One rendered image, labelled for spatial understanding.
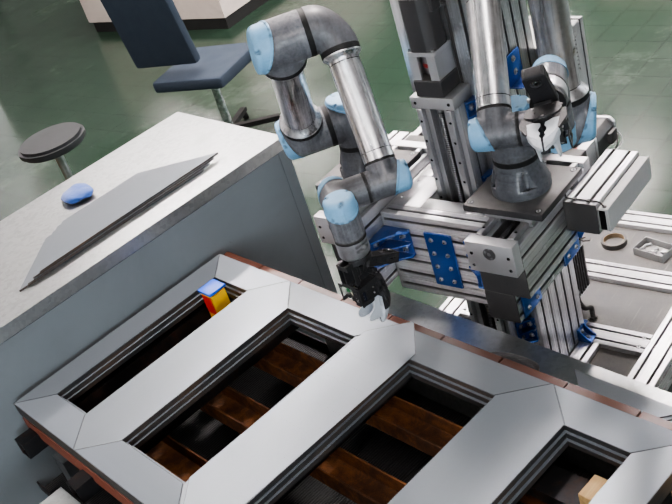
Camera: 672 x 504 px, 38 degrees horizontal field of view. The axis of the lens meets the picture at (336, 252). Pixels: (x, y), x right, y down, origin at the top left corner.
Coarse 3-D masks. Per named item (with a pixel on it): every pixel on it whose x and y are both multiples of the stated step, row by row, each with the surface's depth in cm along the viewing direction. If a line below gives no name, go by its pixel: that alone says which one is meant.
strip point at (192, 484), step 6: (192, 480) 217; (192, 486) 215; (198, 486) 214; (186, 492) 214; (192, 492) 213; (198, 492) 213; (204, 492) 212; (210, 492) 212; (186, 498) 212; (192, 498) 212; (198, 498) 211; (204, 498) 211; (210, 498) 210; (216, 498) 210
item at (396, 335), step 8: (384, 328) 243; (392, 328) 242; (400, 328) 241; (376, 336) 241; (384, 336) 240; (392, 336) 239; (400, 336) 238; (408, 336) 237; (400, 344) 236; (408, 344) 235
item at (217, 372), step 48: (240, 288) 277; (144, 336) 273; (336, 336) 249; (192, 384) 246; (384, 384) 228; (432, 384) 226; (48, 432) 248; (144, 432) 239; (336, 432) 219; (576, 432) 198; (288, 480) 212; (528, 480) 194
